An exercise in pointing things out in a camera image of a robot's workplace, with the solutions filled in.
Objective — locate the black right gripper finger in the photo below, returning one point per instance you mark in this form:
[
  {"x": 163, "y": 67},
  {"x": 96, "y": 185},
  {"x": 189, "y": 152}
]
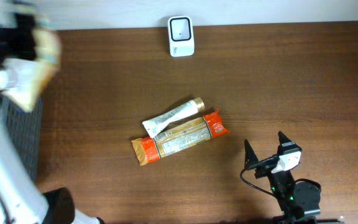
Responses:
[
  {"x": 250, "y": 158},
  {"x": 286, "y": 146}
]

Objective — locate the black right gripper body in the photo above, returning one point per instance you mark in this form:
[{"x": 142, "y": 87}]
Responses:
[{"x": 279, "y": 182}]

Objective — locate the cream snack bag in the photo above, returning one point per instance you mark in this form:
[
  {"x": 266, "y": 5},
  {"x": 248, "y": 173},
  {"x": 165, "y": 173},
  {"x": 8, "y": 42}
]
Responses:
[{"x": 23, "y": 81}]

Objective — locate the white tube gold cap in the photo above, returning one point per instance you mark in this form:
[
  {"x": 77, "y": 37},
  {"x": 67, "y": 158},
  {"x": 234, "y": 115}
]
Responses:
[{"x": 157, "y": 124}]

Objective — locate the orange spaghetti packet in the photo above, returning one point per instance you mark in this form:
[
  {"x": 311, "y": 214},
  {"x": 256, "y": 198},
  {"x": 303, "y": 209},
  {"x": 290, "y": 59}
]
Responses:
[{"x": 184, "y": 136}]

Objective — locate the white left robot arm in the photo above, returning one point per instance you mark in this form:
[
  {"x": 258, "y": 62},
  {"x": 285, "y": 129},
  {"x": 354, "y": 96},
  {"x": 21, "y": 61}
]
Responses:
[{"x": 20, "y": 199}]

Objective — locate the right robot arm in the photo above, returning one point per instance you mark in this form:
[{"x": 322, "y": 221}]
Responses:
[{"x": 298, "y": 199}]

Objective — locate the white barcode scanner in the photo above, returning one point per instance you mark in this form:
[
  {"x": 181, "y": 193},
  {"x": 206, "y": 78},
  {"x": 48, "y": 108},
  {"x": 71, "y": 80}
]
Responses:
[{"x": 181, "y": 36}]

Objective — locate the grey plastic basket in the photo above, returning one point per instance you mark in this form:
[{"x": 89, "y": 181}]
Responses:
[{"x": 24, "y": 131}]

